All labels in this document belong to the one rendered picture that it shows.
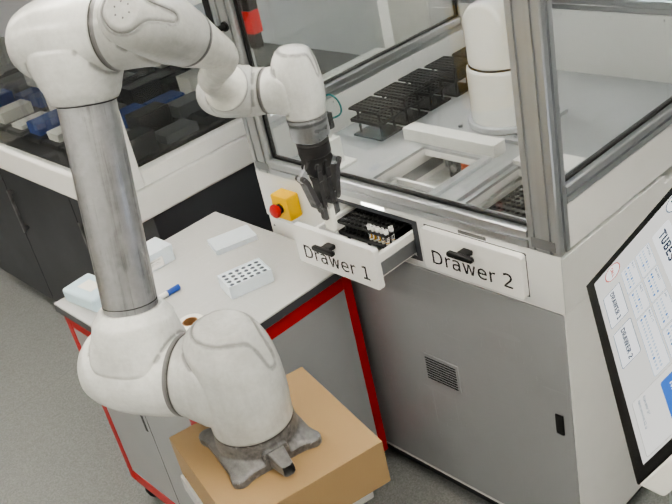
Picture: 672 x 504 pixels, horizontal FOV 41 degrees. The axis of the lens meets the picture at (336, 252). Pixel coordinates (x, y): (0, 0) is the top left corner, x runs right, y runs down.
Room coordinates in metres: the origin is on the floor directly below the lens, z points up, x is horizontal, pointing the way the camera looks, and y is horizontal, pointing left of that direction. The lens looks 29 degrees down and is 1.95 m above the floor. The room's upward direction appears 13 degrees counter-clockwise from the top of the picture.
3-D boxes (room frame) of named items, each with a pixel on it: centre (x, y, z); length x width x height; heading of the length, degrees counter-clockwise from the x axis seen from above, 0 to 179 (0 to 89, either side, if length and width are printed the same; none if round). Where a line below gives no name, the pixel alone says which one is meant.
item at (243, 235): (2.32, 0.28, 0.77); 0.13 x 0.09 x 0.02; 109
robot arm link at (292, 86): (1.87, 0.01, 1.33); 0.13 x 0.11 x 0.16; 65
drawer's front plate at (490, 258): (1.74, -0.30, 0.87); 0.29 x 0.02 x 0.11; 38
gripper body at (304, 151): (1.87, 0.00, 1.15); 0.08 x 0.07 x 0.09; 127
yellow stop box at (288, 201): (2.24, 0.11, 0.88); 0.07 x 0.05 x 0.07; 38
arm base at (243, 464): (1.29, 0.21, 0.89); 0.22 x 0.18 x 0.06; 24
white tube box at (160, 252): (2.29, 0.53, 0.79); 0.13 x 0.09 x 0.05; 126
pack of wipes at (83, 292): (2.17, 0.68, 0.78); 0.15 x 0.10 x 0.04; 44
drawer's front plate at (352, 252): (1.90, 0.00, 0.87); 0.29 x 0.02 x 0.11; 38
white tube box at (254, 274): (2.06, 0.25, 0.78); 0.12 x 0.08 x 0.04; 112
